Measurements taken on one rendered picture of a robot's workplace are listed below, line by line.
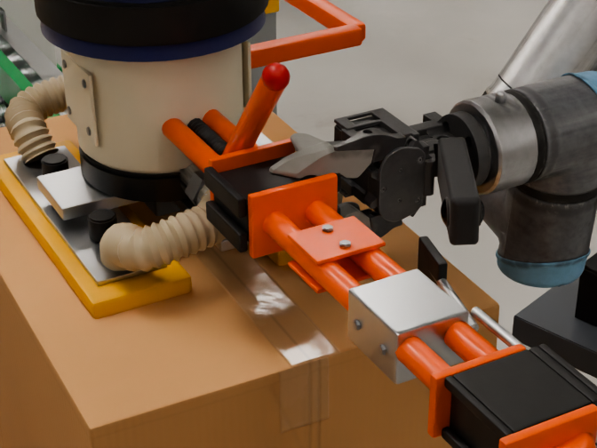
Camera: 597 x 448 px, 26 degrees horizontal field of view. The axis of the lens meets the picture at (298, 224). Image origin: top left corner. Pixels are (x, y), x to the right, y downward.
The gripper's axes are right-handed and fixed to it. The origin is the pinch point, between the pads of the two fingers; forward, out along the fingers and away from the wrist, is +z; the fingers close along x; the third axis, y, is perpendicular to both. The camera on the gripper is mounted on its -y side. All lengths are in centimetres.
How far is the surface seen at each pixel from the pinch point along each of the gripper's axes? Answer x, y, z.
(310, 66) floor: -120, 268, -153
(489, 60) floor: -120, 243, -208
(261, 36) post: -31, 104, -51
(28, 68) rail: -62, 179, -31
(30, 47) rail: -61, 188, -34
